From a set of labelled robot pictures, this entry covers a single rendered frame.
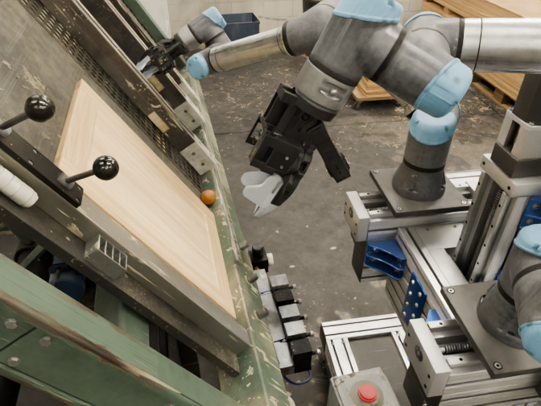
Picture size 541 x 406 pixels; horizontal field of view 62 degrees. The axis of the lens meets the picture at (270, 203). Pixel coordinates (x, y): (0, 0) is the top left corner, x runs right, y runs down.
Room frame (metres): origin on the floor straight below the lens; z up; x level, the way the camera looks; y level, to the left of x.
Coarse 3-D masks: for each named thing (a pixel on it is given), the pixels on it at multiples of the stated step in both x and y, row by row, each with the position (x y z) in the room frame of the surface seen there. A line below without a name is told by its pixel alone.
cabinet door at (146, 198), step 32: (96, 96) 1.08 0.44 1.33; (64, 128) 0.84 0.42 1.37; (96, 128) 0.94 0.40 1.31; (128, 128) 1.10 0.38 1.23; (64, 160) 0.71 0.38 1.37; (128, 160) 0.94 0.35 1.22; (160, 160) 1.12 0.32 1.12; (96, 192) 0.71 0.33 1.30; (128, 192) 0.82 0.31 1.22; (160, 192) 0.96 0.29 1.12; (128, 224) 0.70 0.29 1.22; (160, 224) 0.82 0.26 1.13; (192, 224) 0.97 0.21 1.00; (160, 256) 0.70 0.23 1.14; (192, 256) 0.82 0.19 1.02; (224, 288) 0.81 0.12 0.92
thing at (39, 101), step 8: (32, 96) 0.55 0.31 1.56; (40, 96) 0.55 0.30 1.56; (24, 104) 0.55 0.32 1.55; (32, 104) 0.54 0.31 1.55; (40, 104) 0.54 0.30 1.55; (48, 104) 0.55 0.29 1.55; (24, 112) 0.56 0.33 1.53; (32, 112) 0.54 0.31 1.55; (40, 112) 0.54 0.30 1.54; (48, 112) 0.54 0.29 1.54; (0, 120) 0.59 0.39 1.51; (8, 120) 0.58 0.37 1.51; (16, 120) 0.57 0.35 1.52; (32, 120) 0.54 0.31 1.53; (40, 120) 0.54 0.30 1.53; (48, 120) 0.55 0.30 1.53; (0, 128) 0.58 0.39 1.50; (8, 128) 0.59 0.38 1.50
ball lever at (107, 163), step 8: (96, 160) 0.56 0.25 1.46; (104, 160) 0.56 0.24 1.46; (112, 160) 0.57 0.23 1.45; (96, 168) 0.55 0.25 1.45; (104, 168) 0.55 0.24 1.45; (112, 168) 0.56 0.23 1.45; (64, 176) 0.60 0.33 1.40; (72, 176) 0.59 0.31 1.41; (80, 176) 0.58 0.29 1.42; (88, 176) 0.58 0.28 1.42; (104, 176) 0.55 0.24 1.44; (112, 176) 0.56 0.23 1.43; (64, 184) 0.59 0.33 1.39; (72, 184) 0.60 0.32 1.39
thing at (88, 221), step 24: (24, 168) 0.57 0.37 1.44; (48, 192) 0.57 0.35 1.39; (72, 216) 0.58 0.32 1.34; (96, 216) 0.61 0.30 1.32; (120, 240) 0.60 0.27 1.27; (144, 264) 0.60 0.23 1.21; (168, 288) 0.61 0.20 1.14; (192, 288) 0.65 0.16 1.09; (192, 312) 0.62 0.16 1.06; (216, 312) 0.65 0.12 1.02; (216, 336) 0.63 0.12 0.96; (240, 336) 0.65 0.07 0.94
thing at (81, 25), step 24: (48, 0) 1.31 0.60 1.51; (72, 0) 1.33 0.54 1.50; (72, 24) 1.32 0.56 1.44; (96, 24) 1.37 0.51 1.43; (96, 48) 1.33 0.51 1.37; (120, 48) 1.40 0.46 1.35; (120, 72) 1.35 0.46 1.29; (144, 96) 1.36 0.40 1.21; (168, 120) 1.37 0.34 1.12; (192, 144) 1.39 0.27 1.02
